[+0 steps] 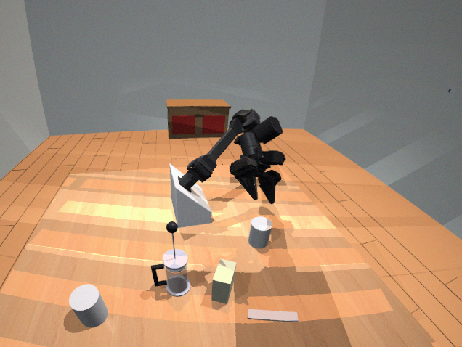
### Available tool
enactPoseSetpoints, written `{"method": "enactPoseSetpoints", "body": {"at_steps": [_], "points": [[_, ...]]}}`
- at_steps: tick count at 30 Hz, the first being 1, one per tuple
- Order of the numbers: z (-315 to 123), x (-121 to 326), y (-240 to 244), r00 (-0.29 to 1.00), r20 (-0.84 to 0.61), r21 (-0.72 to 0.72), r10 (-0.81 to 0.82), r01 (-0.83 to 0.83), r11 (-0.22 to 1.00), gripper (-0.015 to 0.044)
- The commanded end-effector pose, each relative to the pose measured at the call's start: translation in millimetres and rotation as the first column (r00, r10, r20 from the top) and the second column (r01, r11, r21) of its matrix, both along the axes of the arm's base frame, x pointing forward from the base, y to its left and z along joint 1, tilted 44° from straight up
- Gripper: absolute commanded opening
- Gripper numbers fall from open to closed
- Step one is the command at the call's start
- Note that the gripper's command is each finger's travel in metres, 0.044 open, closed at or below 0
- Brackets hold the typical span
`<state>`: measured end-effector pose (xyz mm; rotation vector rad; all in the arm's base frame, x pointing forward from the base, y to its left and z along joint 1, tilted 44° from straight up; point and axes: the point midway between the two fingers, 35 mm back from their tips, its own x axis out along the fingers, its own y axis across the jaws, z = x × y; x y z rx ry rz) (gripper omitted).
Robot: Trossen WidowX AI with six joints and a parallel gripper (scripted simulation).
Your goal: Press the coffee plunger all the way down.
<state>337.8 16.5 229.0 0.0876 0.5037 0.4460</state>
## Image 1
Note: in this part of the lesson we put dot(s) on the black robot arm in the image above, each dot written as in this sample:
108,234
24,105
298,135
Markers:
247,123

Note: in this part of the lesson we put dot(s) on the glass french press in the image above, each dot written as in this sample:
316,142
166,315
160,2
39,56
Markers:
175,265

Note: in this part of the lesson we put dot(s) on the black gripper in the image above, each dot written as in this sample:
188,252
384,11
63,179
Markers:
245,170

